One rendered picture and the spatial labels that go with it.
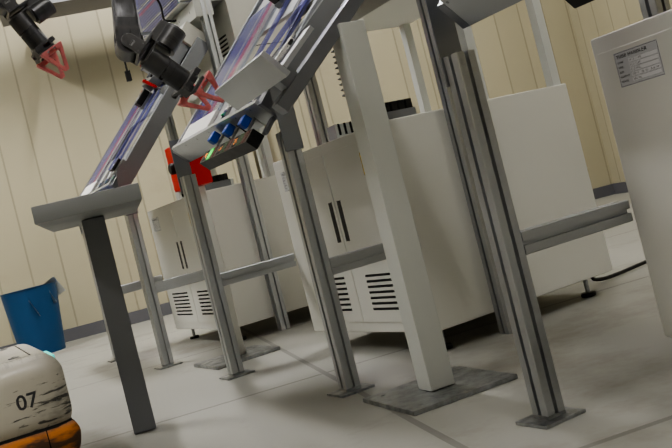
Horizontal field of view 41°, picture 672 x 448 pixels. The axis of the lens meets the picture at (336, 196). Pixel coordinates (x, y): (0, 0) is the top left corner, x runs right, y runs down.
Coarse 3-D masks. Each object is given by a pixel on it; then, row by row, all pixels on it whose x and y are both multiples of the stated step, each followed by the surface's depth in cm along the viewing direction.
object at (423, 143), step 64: (512, 128) 252; (576, 128) 263; (320, 192) 268; (448, 192) 239; (512, 192) 249; (576, 192) 260; (448, 256) 236; (576, 256) 257; (320, 320) 287; (384, 320) 252; (448, 320) 234
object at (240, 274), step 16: (272, 96) 213; (288, 112) 215; (400, 112) 253; (416, 112) 255; (288, 128) 214; (336, 128) 261; (352, 128) 264; (288, 144) 214; (176, 160) 283; (288, 256) 292; (336, 256) 217; (352, 256) 218; (368, 256) 222; (384, 256) 223; (224, 272) 282; (240, 272) 284; (256, 272) 286; (336, 272) 216; (368, 384) 216
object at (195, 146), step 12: (240, 108) 227; (252, 108) 221; (228, 120) 235; (264, 120) 225; (204, 132) 251; (240, 132) 239; (180, 144) 268; (192, 144) 264; (204, 144) 259; (216, 144) 255; (192, 156) 273
